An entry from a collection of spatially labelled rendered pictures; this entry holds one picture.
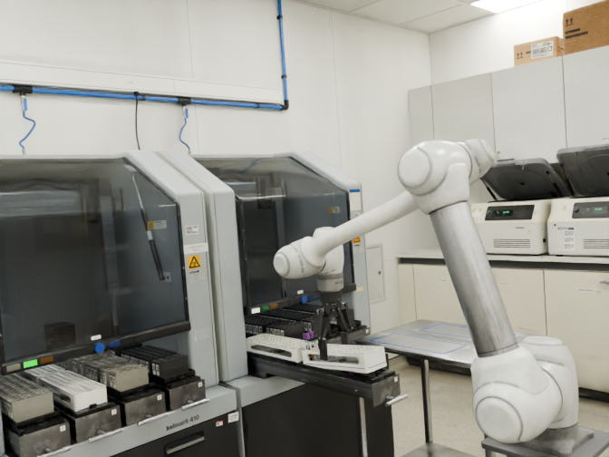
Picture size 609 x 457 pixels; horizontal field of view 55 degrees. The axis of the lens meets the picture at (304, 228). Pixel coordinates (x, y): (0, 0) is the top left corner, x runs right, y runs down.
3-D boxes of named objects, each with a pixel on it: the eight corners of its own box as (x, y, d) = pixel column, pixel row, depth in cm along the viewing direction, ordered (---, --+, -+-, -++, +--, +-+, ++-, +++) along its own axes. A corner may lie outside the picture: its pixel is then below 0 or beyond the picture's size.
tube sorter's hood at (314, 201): (176, 305, 257) (164, 159, 254) (280, 284, 299) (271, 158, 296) (249, 316, 220) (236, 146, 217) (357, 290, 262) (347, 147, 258)
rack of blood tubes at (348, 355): (303, 367, 205) (300, 349, 205) (323, 360, 212) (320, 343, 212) (367, 373, 183) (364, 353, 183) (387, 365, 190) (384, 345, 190)
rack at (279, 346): (246, 354, 228) (244, 338, 228) (265, 348, 235) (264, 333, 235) (298, 366, 206) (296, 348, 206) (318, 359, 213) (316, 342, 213)
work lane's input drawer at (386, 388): (237, 371, 230) (236, 348, 229) (265, 362, 239) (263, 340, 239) (384, 411, 177) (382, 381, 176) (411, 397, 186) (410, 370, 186)
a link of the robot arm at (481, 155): (437, 162, 175) (413, 162, 165) (488, 128, 164) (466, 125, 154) (458, 200, 172) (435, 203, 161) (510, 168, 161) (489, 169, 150)
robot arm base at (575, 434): (601, 430, 161) (600, 410, 160) (567, 460, 145) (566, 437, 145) (536, 415, 174) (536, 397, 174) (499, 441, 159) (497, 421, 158)
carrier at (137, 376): (146, 383, 194) (144, 364, 194) (149, 384, 193) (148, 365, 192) (113, 392, 186) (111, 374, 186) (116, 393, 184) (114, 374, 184)
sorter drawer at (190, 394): (82, 375, 239) (80, 354, 238) (114, 367, 248) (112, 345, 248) (178, 414, 186) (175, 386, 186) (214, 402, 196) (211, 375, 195)
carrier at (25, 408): (52, 410, 173) (50, 390, 173) (54, 412, 172) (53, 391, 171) (10, 422, 165) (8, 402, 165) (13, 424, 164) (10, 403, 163)
